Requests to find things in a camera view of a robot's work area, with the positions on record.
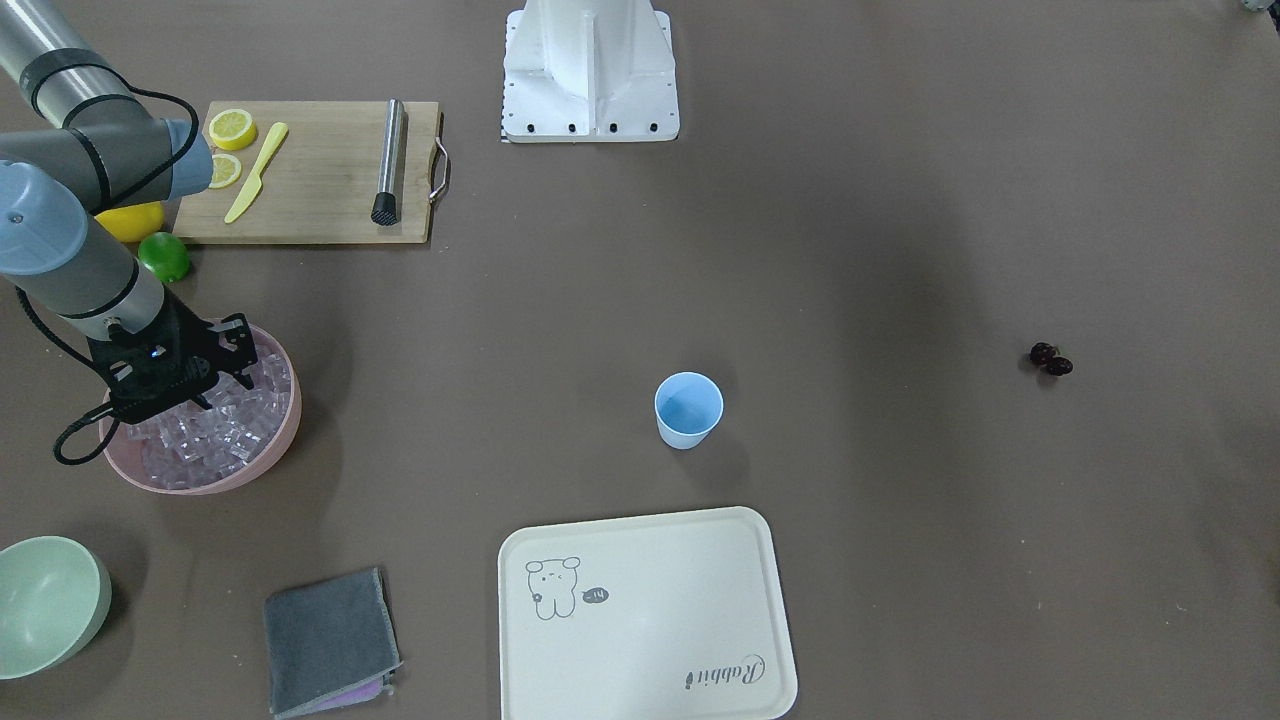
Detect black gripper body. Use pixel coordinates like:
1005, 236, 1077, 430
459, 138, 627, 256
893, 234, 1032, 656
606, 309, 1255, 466
88, 290, 257, 425

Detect clear ice cubes pile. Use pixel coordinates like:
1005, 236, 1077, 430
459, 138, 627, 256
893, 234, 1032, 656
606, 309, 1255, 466
125, 332, 294, 491

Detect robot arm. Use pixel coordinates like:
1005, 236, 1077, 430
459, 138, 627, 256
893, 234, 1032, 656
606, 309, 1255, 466
1, 1, 257, 424

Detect light blue cup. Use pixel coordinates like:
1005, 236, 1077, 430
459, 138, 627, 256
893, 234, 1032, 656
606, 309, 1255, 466
654, 372, 724, 451

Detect dark cherries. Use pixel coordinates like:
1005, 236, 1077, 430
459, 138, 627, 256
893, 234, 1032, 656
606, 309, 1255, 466
1027, 342, 1074, 377

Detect pink bowl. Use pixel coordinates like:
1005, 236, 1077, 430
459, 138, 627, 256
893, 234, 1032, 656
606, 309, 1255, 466
99, 320, 303, 497

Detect green lime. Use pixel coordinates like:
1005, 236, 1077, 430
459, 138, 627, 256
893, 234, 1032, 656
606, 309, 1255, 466
137, 231, 192, 283

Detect yellow lemon upper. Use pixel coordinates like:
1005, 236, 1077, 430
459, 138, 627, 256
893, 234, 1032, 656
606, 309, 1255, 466
93, 201, 166, 243

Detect yellow plastic knife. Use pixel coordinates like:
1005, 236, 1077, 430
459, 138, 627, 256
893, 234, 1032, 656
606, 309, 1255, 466
223, 122, 291, 225

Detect lemon half slice lower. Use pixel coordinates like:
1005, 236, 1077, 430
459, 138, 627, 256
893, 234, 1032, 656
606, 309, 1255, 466
207, 152, 243, 190

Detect lemon half slice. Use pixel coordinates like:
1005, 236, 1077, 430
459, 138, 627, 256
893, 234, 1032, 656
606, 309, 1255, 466
207, 152, 243, 190
207, 108, 259, 151

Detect bamboo cutting board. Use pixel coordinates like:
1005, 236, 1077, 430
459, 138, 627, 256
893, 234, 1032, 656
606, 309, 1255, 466
173, 100, 447, 245

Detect steel muddler black tip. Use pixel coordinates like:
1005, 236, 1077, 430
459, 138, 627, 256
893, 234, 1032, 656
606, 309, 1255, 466
370, 97, 407, 227

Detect lemon half slice upper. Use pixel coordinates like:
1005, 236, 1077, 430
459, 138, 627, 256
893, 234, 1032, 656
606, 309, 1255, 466
207, 108, 259, 151

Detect light green bowl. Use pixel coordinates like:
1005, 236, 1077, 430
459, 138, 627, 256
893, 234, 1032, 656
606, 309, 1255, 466
1, 536, 113, 682

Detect grey folded cloth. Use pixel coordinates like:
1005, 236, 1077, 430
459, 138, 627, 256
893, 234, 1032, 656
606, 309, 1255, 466
262, 566, 402, 719

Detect cream rabbit tray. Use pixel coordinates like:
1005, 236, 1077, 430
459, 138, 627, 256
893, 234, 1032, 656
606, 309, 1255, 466
497, 506, 799, 719

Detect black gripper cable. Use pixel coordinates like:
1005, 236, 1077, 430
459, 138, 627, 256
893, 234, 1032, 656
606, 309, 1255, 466
14, 85, 201, 468

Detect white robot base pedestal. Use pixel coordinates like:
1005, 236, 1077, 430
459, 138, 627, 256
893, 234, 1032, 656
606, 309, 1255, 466
500, 1, 681, 143

